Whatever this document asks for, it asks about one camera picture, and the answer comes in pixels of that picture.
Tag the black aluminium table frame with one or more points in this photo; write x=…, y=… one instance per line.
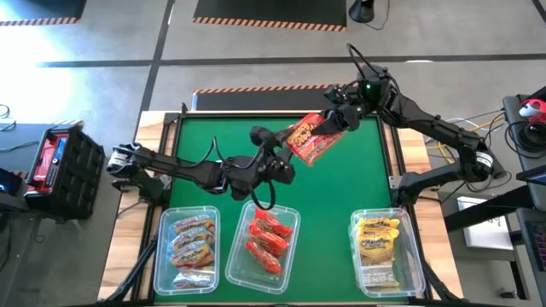
x=239, y=114

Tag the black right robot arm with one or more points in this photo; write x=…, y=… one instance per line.
x=435, y=123

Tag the black keyboard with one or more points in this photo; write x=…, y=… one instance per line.
x=539, y=247

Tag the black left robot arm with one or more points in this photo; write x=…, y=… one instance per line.
x=179, y=168

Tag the white board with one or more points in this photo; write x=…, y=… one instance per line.
x=486, y=228

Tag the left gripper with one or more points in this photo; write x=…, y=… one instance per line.
x=277, y=168

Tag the green table mat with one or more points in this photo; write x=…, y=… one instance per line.
x=341, y=179

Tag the black desk frame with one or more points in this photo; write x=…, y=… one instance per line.
x=486, y=207

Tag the black device with blue light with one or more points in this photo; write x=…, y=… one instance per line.
x=8, y=187

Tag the red and white device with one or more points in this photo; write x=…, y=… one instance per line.
x=531, y=110

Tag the black and red tool case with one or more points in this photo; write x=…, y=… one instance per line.
x=72, y=170

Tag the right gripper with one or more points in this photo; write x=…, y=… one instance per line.
x=371, y=96

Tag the black stand base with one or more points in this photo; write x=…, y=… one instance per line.
x=361, y=10

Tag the silver metal bracket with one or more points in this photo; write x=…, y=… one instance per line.
x=394, y=182

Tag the black side desk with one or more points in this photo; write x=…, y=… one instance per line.
x=512, y=108

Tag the black hazard-striped floor mat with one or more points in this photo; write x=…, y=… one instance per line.
x=256, y=102
x=42, y=8
x=268, y=10
x=17, y=145

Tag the clear plastic bin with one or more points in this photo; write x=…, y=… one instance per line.
x=164, y=256
x=239, y=264
x=409, y=256

